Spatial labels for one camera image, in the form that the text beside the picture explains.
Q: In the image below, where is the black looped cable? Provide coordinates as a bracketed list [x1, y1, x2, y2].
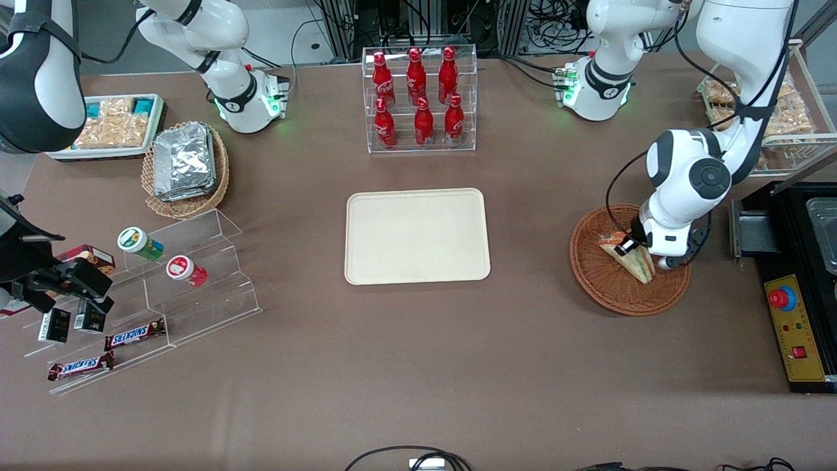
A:
[345, 445, 473, 471]

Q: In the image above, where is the grey metal bar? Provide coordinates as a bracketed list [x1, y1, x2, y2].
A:
[772, 152, 837, 197]

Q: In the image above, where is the white plastic snack tray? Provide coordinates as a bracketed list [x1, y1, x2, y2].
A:
[46, 94, 167, 162]

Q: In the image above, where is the small black box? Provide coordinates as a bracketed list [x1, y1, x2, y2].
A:
[38, 307, 71, 344]
[74, 304, 107, 334]

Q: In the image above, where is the red cola bottle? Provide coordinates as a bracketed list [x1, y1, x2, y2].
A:
[407, 47, 427, 105]
[445, 94, 465, 145]
[374, 97, 398, 148]
[373, 51, 396, 109]
[415, 97, 434, 147]
[438, 46, 458, 105]

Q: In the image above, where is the black appliance base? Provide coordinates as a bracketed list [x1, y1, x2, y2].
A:
[729, 180, 837, 394]

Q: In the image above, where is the brown chocolate box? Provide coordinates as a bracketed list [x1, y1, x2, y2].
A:
[56, 244, 117, 275]

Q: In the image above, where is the green lid snack can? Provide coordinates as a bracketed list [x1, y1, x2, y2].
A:
[118, 226, 165, 262]

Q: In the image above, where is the aluminium profile post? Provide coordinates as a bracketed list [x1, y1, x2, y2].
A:
[498, 0, 529, 56]
[325, 0, 357, 63]

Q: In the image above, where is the oval tan wicker basket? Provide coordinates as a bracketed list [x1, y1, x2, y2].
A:
[142, 121, 231, 220]

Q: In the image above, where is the clear acrylic step display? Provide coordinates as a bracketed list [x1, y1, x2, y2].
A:
[23, 208, 264, 395]

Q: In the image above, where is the triangle sandwich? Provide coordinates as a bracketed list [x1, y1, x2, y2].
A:
[598, 232, 656, 284]

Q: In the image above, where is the beige rectangular tray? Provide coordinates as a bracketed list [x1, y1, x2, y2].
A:
[345, 188, 491, 287]

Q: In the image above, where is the brown snickers bar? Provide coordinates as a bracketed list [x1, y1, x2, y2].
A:
[47, 352, 115, 382]
[105, 318, 166, 351]

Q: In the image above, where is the silver foil pack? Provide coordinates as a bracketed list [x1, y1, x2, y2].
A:
[157, 180, 218, 203]
[154, 123, 217, 194]

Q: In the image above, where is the grey metal bracket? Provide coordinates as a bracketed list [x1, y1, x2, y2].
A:
[729, 200, 782, 260]

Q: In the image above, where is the white wire rack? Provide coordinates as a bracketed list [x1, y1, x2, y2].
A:
[696, 39, 837, 179]

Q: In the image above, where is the clear metal pan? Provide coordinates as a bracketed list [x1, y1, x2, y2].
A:
[806, 196, 837, 275]

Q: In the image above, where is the yellow control panel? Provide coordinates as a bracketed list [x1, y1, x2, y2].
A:
[763, 273, 828, 383]

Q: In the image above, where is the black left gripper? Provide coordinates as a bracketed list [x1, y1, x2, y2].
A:
[613, 218, 651, 258]

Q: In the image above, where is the black cable bundle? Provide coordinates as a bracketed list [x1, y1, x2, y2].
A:
[526, 0, 589, 53]

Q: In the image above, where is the clear acrylic bottle rack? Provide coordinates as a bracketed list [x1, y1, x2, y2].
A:
[362, 44, 478, 154]

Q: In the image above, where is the round brown wicker basket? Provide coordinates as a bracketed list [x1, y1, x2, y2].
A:
[569, 203, 692, 318]

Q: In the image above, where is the red lid snack can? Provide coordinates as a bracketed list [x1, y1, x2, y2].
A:
[165, 255, 209, 288]

